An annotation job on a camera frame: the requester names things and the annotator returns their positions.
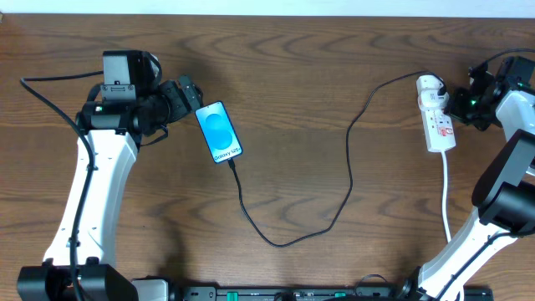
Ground black USB charging cable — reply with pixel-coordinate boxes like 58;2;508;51
227;69;448;248

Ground blue Galaxy smartphone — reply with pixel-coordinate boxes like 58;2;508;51
195;101;243;164

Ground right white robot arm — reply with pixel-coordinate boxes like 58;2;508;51
395;48;534;300

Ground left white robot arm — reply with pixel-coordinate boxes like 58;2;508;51
17;50;203;300

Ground white USB charger adapter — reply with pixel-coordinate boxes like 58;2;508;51
416;74;449;111

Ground white power strip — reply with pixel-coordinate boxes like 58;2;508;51
415;74;457;153

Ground white power strip cord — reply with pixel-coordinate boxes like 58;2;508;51
441;150;453;243

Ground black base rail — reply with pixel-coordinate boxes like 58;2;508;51
133;275;494;301

